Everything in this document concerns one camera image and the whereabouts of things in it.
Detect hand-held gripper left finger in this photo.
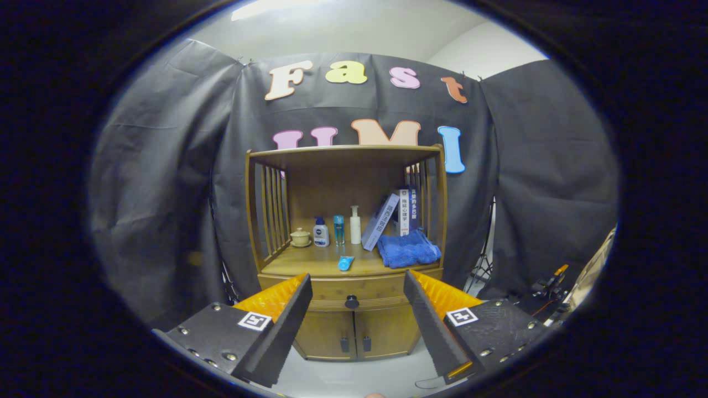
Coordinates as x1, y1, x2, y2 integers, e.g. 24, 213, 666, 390
152, 273, 313, 389

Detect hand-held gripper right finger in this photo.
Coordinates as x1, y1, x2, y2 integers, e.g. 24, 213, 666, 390
403, 270, 554, 386

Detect wooden drawer with black knob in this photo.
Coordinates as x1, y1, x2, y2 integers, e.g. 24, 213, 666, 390
257, 271, 443, 311

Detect wooden cabinet door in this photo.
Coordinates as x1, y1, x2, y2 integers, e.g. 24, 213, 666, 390
292, 310, 357, 361
354, 307, 422, 360

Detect wooden countertop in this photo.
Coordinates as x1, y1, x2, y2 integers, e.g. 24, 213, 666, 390
260, 243, 443, 278

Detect wooden cabinet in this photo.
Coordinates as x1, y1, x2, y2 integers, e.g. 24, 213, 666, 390
245, 144, 447, 363

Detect blue towel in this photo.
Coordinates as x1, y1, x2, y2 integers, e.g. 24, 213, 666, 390
377, 228, 442, 270

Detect black tripod stand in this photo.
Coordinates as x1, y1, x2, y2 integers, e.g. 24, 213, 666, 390
464, 199, 496, 294

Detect lavender book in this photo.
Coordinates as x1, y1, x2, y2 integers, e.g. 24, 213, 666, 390
361, 193, 400, 252

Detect white spine book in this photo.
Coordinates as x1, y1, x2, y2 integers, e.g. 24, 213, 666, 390
399, 190, 412, 237

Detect black and orange tool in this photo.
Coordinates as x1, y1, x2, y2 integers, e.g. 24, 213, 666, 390
534, 264, 570, 310

